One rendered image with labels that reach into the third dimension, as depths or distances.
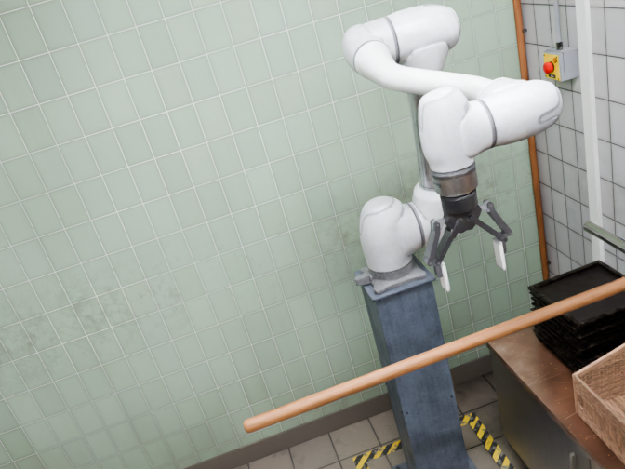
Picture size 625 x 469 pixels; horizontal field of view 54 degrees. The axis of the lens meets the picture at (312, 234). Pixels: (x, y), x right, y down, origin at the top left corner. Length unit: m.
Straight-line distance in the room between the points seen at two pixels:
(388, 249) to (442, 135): 0.81
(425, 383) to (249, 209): 0.93
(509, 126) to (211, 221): 1.45
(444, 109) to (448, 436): 1.51
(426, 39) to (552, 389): 1.19
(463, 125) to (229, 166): 1.32
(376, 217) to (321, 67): 0.69
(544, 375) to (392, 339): 0.53
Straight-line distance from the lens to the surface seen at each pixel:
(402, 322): 2.09
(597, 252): 2.62
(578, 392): 2.06
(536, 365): 2.31
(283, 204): 2.45
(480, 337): 1.43
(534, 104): 1.29
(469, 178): 1.27
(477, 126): 1.24
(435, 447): 2.46
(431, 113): 1.22
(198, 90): 2.31
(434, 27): 1.74
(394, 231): 1.95
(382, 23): 1.73
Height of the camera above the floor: 2.05
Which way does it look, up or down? 25 degrees down
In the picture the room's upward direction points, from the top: 16 degrees counter-clockwise
